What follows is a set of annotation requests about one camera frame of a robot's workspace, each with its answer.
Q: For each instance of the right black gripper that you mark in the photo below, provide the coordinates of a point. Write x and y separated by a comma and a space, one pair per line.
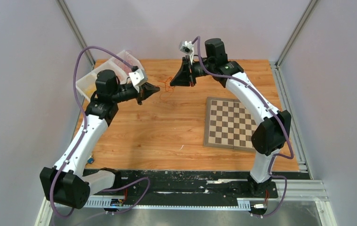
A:
184, 77

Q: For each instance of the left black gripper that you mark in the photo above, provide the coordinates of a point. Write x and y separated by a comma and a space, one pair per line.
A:
146, 91

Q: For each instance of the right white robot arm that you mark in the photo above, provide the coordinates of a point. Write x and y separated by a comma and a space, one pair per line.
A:
273, 125

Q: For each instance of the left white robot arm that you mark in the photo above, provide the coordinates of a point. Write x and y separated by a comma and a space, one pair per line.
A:
64, 183

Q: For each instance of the white three-compartment tray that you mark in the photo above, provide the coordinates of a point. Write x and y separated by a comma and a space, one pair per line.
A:
110, 78

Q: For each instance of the wooden chessboard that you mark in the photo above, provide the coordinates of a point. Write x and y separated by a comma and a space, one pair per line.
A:
228, 125

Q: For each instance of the white blue toy car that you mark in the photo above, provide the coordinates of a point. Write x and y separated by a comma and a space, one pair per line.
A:
90, 160

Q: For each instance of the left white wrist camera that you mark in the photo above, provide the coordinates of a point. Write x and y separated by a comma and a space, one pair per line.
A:
138, 78

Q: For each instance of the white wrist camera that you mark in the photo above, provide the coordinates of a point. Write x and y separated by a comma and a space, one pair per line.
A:
187, 47
138, 78

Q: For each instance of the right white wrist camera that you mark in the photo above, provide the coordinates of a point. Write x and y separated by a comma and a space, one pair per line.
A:
187, 47

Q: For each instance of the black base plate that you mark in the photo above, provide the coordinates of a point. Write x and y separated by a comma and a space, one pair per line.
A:
195, 188

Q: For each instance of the aluminium frame rail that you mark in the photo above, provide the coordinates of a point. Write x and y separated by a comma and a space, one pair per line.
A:
292, 190

